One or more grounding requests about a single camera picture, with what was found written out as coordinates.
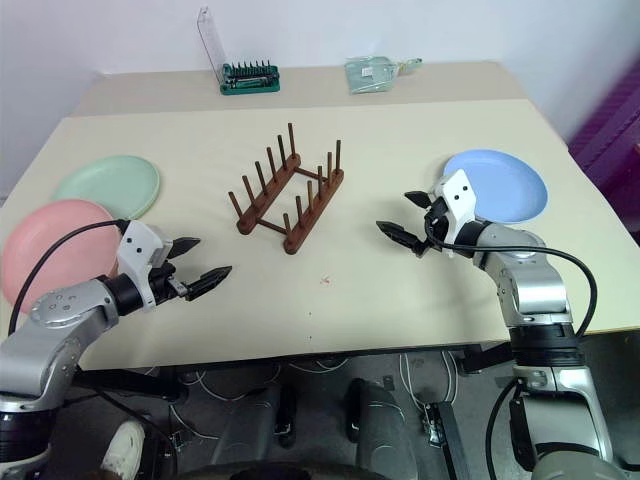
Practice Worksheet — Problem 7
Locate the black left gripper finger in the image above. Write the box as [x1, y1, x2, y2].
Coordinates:
[185, 265, 234, 302]
[168, 237, 202, 260]

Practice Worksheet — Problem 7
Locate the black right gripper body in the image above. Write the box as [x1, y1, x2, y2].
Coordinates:
[413, 196, 452, 258]

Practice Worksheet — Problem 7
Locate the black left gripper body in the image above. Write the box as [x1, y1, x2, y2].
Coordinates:
[148, 241, 188, 306]

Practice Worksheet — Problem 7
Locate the brown wooden dish rack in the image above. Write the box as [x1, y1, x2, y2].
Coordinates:
[228, 121, 347, 256]

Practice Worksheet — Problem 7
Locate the blue plastic plate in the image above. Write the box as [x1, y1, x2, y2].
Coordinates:
[441, 148, 550, 225]

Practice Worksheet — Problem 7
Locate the green plastic plate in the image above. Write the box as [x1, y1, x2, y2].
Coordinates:
[51, 154, 163, 221]

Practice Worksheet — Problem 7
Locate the red plastic plate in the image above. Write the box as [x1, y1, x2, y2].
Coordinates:
[0, 198, 125, 308]

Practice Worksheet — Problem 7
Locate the clear plastic bag with contents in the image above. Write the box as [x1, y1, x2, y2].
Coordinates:
[343, 55, 426, 96]

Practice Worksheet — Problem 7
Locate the white sneaker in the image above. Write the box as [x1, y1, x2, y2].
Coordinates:
[101, 420, 147, 477]

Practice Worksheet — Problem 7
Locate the green screwdriver bit set case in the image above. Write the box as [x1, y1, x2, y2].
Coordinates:
[197, 5, 282, 97]

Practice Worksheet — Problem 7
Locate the purple ribbed object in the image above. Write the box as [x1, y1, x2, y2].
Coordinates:
[566, 62, 640, 202]

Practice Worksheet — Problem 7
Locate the dark grey rounded leg shape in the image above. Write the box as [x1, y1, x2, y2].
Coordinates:
[344, 377, 417, 480]

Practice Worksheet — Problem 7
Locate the black table leg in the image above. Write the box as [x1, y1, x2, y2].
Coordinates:
[433, 398, 472, 480]

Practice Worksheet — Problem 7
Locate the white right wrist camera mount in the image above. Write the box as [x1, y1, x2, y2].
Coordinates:
[430, 168, 477, 259]

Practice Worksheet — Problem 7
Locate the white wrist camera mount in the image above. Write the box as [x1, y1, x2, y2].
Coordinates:
[430, 168, 477, 259]
[117, 220, 166, 312]

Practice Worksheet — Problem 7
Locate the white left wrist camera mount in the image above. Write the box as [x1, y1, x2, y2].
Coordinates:
[117, 220, 166, 312]

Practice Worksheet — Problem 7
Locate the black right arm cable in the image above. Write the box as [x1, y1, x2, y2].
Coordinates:
[423, 213, 599, 342]

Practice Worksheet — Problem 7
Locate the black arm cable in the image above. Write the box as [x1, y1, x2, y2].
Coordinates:
[423, 213, 599, 342]
[7, 218, 132, 336]

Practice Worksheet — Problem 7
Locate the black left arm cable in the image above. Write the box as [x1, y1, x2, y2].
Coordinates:
[7, 218, 132, 336]

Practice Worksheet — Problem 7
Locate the black table frame bar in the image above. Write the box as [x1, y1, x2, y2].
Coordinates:
[458, 342, 516, 377]
[73, 366, 190, 405]

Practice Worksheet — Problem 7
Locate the white floor cable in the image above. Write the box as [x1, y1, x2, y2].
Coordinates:
[288, 355, 352, 375]
[398, 352, 460, 404]

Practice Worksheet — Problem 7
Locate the black right shoulder cable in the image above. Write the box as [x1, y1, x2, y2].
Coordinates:
[485, 380, 524, 480]

